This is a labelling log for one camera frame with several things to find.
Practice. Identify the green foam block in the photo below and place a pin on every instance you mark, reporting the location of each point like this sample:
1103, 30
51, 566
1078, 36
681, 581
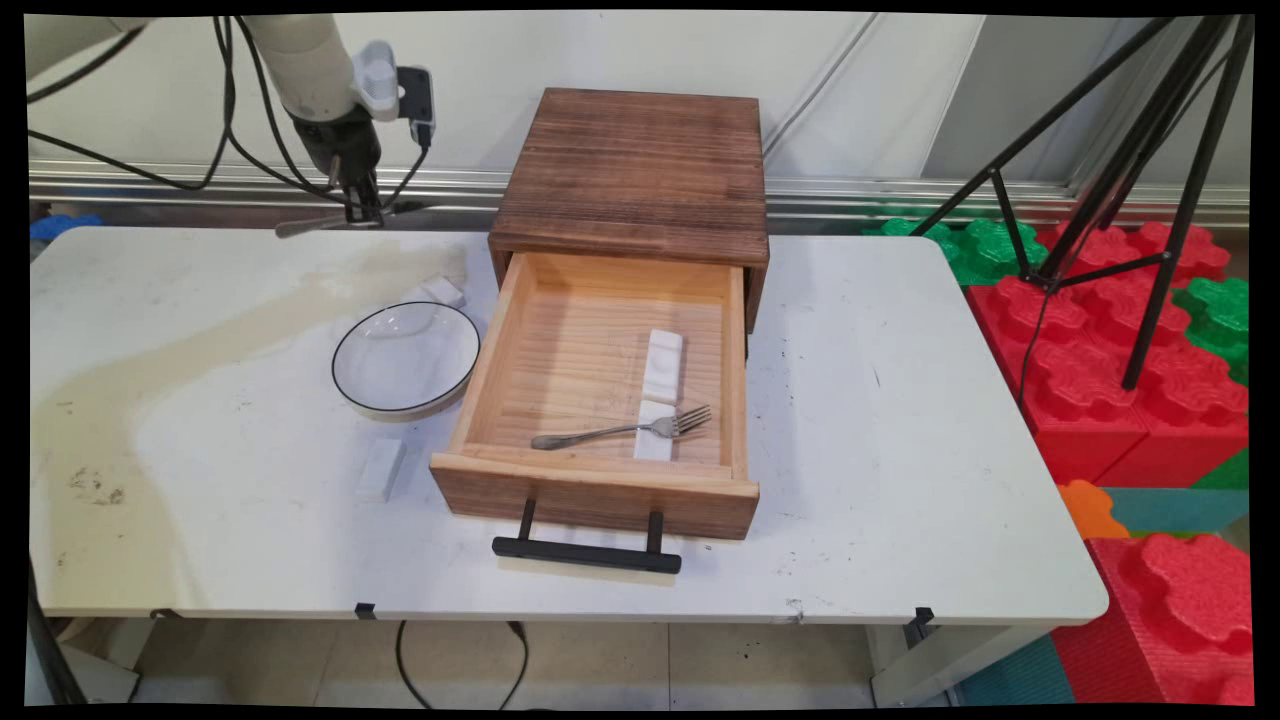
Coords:
985, 248
1220, 320

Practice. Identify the white bowl black rim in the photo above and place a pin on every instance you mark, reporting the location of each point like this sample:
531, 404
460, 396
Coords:
405, 360

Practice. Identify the dark wooden cabinet box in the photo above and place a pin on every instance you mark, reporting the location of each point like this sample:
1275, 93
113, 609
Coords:
635, 170

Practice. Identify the silver metal fork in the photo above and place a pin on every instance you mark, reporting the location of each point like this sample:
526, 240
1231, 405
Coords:
600, 433

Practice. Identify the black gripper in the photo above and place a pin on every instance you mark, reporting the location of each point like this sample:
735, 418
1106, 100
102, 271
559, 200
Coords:
340, 145

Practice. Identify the blue foam piece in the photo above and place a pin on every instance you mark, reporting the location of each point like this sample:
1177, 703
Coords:
62, 225

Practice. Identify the silver metal wall rail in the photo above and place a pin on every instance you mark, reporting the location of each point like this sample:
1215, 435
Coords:
900, 198

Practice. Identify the large red foam block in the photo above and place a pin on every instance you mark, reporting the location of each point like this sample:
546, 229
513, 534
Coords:
1090, 390

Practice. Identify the white table leg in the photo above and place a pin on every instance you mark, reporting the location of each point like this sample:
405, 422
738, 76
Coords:
940, 670

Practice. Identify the teal foam mat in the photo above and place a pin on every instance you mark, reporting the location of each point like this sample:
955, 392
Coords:
1180, 510

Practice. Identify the light wooden drawer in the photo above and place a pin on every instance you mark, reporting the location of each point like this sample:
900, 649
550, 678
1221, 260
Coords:
590, 485

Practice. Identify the black camera tripod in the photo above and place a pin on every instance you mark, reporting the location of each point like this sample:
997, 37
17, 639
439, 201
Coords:
1190, 200

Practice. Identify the white ribbed camera mount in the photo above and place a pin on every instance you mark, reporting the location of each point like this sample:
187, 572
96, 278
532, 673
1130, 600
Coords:
378, 80

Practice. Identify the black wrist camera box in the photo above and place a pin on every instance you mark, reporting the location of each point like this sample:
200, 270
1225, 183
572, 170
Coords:
417, 100

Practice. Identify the white cutlery rest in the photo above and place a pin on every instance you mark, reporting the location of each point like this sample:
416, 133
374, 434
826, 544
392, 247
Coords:
662, 365
443, 292
380, 470
652, 448

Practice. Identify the black table edge clamp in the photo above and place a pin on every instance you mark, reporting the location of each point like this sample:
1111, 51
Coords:
918, 622

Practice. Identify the orange foam piece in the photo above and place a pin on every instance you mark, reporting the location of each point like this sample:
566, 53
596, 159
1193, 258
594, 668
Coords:
1088, 510

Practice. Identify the silver table knife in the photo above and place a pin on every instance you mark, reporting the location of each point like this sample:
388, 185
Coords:
310, 225

